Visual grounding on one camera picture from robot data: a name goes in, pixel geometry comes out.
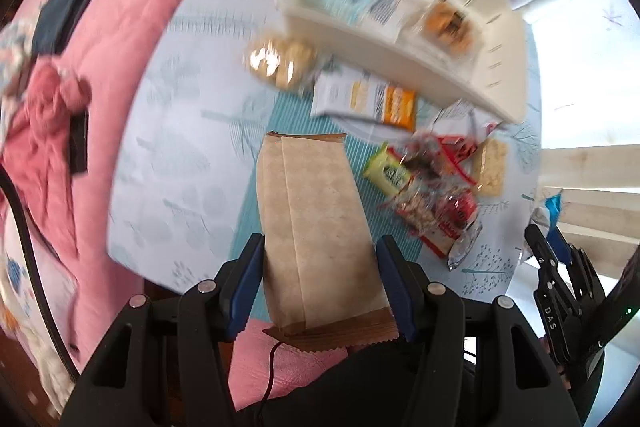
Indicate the pink garment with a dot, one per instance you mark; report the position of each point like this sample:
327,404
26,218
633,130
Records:
45,122

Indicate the pale square cracker packet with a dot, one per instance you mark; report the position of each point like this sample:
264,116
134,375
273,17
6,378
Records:
492,167

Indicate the white floral curtain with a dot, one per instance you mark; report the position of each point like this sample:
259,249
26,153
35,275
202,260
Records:
585,72

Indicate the person's pink pants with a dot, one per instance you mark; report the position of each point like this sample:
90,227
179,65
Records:
260,367

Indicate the orange snack ball packet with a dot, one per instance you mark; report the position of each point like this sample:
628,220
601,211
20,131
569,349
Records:
445,24

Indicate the white plastic bin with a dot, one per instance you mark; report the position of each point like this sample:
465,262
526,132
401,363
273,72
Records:
350,52

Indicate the red cookie packet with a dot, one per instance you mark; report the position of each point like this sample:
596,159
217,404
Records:
457,212

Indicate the pink blanket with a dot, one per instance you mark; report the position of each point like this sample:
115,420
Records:
125,7

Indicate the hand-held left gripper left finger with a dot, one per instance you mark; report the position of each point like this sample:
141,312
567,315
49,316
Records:
245,292

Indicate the floral printed blanket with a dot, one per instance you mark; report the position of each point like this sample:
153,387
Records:
30,302

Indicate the white and orange snack packet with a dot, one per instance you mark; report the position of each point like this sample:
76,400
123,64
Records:
360,99

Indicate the pile of wrapped candies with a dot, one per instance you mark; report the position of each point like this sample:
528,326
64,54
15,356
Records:
425,167

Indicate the green pastry packet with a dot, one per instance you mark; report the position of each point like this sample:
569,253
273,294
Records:
387,169

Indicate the clear round biscuit packet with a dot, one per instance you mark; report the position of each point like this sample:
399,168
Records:
280,59

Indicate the beige cracker packet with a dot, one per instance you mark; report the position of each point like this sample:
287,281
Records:
310,217

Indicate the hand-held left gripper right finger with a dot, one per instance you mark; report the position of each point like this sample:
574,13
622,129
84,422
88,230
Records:
397,292

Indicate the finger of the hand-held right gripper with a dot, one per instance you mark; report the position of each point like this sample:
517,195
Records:
550,307
560,241

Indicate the navy cloth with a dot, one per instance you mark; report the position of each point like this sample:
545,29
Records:
65,17

